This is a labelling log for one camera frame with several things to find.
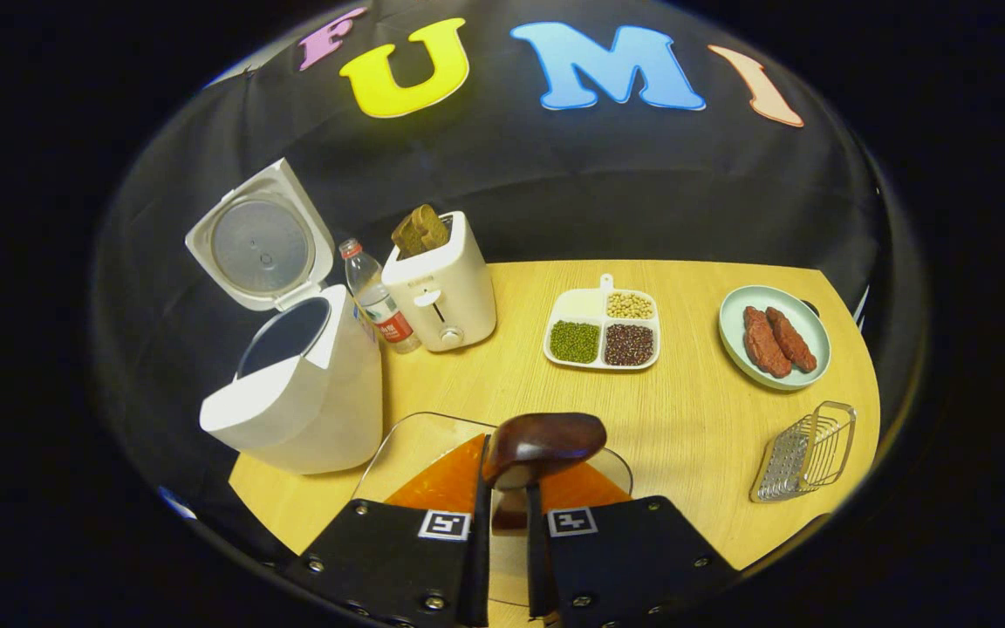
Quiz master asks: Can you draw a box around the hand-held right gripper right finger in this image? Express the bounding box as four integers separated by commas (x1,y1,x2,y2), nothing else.
524,458,741,628

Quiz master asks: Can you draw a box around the white divided dish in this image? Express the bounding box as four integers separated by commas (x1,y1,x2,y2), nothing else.
543,274,662,372

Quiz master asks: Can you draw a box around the clear glass dish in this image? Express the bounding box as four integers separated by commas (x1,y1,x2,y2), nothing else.
352,412,634,611

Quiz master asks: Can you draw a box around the clear plastic water bottle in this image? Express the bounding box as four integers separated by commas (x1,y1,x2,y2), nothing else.
338,238,422,355

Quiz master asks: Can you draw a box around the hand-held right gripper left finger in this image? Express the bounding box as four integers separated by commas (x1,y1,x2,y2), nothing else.
284,433,493,628

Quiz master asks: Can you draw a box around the yellow soybeans pile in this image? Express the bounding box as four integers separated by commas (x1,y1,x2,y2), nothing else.
605,291,655,320

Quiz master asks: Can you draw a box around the brown bread slice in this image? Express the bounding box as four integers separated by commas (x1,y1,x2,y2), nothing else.
415,204,451,249
391,209,434,258

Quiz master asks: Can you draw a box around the white rice cooker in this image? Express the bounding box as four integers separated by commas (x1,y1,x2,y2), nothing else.
186,158,384,476

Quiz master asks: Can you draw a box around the pale green plate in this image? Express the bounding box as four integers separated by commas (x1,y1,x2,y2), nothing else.
718,285,832,391

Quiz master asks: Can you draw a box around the white toaster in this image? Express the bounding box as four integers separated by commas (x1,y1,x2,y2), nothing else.
380,210,498,353

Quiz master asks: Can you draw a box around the green mung beans pile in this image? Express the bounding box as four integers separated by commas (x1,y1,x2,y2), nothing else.
549,319,601,365

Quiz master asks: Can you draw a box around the black backdrop cloth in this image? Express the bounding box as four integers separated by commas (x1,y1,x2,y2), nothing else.
92,0,905,542

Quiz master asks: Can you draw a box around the metal wire chopstick holder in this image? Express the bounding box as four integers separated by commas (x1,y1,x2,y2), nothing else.
749,401,858,504

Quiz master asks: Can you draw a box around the red meat slice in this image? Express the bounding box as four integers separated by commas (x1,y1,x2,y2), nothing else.
765,306,818,374
743,305,793,379

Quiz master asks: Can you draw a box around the dark red beans pile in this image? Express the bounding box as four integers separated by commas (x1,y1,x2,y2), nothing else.
604,324,655,366

